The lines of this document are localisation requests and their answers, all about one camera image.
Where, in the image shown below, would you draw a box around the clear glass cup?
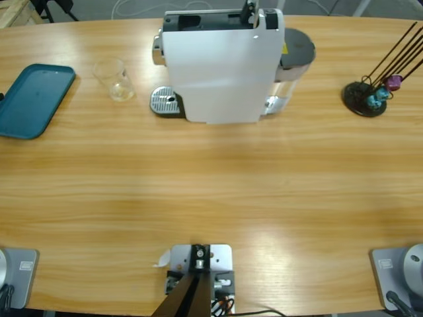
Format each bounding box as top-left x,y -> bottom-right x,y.
91,57 -> 135,102

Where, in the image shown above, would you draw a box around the grey coffee machine lever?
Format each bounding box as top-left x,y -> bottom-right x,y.
239,0 -> 258,26

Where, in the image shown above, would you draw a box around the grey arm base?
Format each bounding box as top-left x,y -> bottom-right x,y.
368,243 -> 423,313
0,247 -> 40,311

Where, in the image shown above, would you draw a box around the white capsule coffee machine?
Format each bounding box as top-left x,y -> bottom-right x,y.
151,8 -> 286,125

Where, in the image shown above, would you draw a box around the purple coffee capsule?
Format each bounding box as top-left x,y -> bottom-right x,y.
386,75 -> 403,92

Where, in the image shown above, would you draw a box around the clear water tank grey lid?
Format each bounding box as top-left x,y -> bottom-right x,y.
264,28 -> 317,116

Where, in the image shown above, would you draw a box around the black capsule holder with rods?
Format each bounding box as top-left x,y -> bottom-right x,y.
342,21 -> 423,117

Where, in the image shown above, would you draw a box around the teal plastic tray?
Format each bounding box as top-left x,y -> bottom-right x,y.
0,63 -> 77,140

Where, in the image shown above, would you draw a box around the black stand legs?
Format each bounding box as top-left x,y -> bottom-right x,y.
34,0 -> 80,23

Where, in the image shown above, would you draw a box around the wooden crate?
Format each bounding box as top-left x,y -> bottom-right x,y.
0,0 -> 37,30

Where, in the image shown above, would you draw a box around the white block with dark post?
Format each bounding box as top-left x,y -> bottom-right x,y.
151,243 -> 237,317

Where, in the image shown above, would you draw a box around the black base cable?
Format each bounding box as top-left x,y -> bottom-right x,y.
0,283 -> 16,313
385,290 -> 416,317

